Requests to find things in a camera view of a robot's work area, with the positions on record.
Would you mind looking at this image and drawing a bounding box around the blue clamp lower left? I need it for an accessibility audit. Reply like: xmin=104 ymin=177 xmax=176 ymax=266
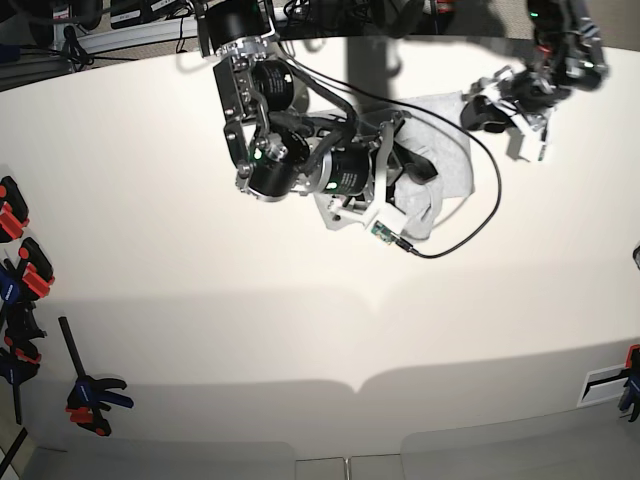
xmin=0 ymin=304 xmax=47 ymax=426

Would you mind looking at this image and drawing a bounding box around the blue clamp right edge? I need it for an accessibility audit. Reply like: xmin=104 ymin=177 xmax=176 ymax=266
xmin=618 ymin=344 xmax=640 ymax=423

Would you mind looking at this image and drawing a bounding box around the blue clamp edge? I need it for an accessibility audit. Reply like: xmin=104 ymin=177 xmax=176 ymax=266
xmin=618 ymin=344 xmax=640 ymax=423
xmin=1 ymin=258 xmax=31 ymax=326

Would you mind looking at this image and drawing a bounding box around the red black clamp upper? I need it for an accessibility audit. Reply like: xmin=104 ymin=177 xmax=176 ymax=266
xmin=1 ymin=175 xmax=29 ymax=243

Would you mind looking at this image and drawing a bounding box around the blue clamp left edge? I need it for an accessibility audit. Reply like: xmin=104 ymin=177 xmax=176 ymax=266
xmin=1 ymin=258 xmax=31 ymax=326

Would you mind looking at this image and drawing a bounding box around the red black clamp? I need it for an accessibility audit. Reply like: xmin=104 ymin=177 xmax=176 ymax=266
xmin=1 ymin=175 xmax=29 ymax=243
xmin=18 ymin=237 xmax=55 ymax=301

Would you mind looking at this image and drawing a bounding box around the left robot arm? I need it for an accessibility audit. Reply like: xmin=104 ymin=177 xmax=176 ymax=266
xmin=460 ymin=1 xmax=609 ymax=143

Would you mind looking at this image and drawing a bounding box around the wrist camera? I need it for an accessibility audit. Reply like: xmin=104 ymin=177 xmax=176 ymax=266
xmin=369 ymin=220 xmax=406 ymax=249
xmin=506 ymin=128 xmax=548 ymax=163

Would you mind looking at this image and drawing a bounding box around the red black clamp lower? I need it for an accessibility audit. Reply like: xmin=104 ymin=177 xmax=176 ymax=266
xmin=18 ymin=237 xmax=55 ymax=301

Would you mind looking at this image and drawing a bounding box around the grey T-shirt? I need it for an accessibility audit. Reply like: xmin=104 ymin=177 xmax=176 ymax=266
xmin=298 ymin=92 xmax=474 ymax=243

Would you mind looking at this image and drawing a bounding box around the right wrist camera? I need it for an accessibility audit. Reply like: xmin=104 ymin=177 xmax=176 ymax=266
xmin=369 ymin=220 xmax=406 ymax=249

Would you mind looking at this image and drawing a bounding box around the camera black cable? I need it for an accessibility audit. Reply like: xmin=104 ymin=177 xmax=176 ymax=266
xmin=279 ymin=44 xmax=502 ymax=260

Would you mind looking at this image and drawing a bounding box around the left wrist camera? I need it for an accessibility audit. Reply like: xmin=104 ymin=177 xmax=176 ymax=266
xmin=506 ymin=128 xmax=548 ymax=163

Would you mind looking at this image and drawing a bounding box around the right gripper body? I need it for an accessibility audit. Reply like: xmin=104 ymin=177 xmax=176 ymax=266
xmin=327 ymin=112 xmax=438 ymax=230

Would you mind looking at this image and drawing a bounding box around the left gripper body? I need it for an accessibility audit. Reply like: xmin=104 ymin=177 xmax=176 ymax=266
xmin=460 ymin=67 xmax=555 ymax=145

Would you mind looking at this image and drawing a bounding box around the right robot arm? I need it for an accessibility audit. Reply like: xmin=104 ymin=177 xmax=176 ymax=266
xmin=192 ymin=1 xmax=437 ymax=235

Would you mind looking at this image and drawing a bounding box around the aluminium extrusion rail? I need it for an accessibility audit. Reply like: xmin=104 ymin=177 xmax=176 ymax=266
xmin=78 ymin=17 xmax=197 ymax=53

